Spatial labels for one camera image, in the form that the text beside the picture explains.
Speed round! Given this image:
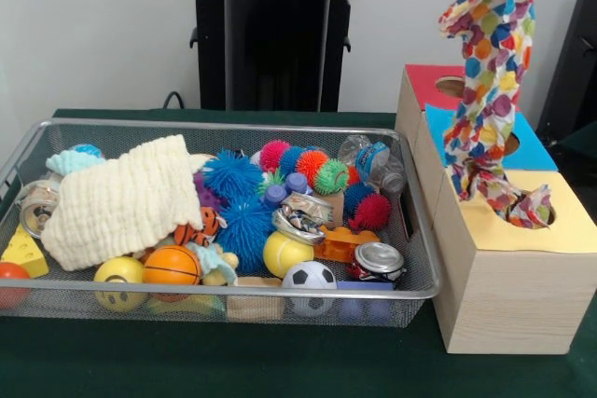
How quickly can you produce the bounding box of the long polka dot cloth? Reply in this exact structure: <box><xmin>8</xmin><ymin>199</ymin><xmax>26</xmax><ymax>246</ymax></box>
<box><xmin>438</xmin><ymin>0</ymin><xmax>544</xmax><ymax>224</ymax></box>

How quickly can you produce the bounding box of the multicolour patterned cloth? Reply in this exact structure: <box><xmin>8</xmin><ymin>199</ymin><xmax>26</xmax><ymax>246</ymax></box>
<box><xmin>511</xmin><ymin>185</ymin><xmax>554</xmax><ymax>230</ymax></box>

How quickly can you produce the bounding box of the cream knitted cloth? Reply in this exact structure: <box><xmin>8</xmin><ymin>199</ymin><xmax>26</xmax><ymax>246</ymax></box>
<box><xmin>41</xmin><ymin>134</ymin><xmax>205</xmax><ymax>272</ymax></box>

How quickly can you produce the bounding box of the clear mesh bin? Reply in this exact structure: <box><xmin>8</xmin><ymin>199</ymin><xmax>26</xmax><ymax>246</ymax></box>
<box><xmin>0</xmin><ymin>118</ymin><xmax>444</xmax><ymax>329</ymax></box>

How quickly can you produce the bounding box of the wooden box with three holes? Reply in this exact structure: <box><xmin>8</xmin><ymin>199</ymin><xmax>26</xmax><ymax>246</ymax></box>
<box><xmin>395</xmin><ymin>64</ymin><xmax>597</xmax><ymax>355</ymax></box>

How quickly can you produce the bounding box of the black monitor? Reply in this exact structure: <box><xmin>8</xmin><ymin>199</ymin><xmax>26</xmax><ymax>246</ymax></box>
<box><xmin>536</xmin><ymin>0</ymin><xmax>597</xmax><ymax>161</ymax></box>

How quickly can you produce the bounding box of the crushed red drink can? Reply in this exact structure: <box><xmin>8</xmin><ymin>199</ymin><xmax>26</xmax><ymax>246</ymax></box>
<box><xmin>349</xmin><ymin>241</ymin><xmax>409</xmax><ymax>285</ymax></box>

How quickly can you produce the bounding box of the blue spiky rubber ball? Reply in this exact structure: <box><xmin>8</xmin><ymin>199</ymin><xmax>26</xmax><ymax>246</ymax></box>
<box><xmin>216</xmin><ymin>197</ymin><xmax>276</xmax><ymax>273</ymax></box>
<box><xmin>202</xmin><ymin>148</ymin><xmax>267</xmax><ymax>201</ymax></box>

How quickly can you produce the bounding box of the yellow tennis ball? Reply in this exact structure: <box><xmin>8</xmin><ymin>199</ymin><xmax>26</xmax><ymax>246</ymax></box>
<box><xmin>261</xmin><ymin>232</ymin><xmax>314</xmax><ymax>280</ymax></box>

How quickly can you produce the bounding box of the black and white soccer ball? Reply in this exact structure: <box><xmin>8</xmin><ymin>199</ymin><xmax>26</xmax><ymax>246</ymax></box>
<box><xmin>283</xmin><ymin>261</ymin><xmax>339</xmax><ymax>318</ymax></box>

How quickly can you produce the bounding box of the striped tiger plush toy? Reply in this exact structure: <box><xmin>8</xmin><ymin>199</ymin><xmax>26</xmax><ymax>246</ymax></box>
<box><xmin>172</xmin><ymin>207</ymin><xmax>228</xmax><ymax>249</ymax></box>

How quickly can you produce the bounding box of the orange toy basketball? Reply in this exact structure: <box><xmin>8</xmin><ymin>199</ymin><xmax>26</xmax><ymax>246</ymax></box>
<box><xmin>143</xmin><ymin>245</ymin><xmax>202</xmax><ymax>287</ymax></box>

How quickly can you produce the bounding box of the mint green cloth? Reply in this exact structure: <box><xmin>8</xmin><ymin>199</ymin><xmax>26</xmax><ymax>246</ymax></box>
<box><xmin>47</xmin><ymin>146</ymin><xmax>105</xmax><ymax>178</ymax></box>

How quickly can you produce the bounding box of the yellow smiley ball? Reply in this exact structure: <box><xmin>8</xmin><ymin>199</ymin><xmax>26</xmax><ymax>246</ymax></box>
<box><xmin>93</xmin><ymin>256</ymin><xmax>148</xmax><ymax>313</ymax></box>

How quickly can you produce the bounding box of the silver drink can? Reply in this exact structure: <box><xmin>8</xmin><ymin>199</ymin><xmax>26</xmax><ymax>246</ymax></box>
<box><xmin>17</xmin><ymin>179</ymin><xmax>64</xmax><ymax>239</ymax></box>

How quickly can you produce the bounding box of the yellow cheese wedge toy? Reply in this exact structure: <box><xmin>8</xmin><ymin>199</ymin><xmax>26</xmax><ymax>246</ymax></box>
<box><xmin>0</xmin><ymin>226</ymin><xmax>49</xmax><ymax>280</ymax></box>

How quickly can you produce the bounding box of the red ball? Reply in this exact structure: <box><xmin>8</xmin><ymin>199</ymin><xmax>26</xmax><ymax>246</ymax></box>
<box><xmin>0</xmin><ymin>262</ymin><xmax>31</xmax><ymax>310</ymax></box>

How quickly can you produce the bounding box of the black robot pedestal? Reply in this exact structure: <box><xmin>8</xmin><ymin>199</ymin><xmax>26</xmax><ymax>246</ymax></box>
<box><xmin>180</xmin><ymin>0</ymin><xmax>374</xmax><ymax>112</ymax></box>

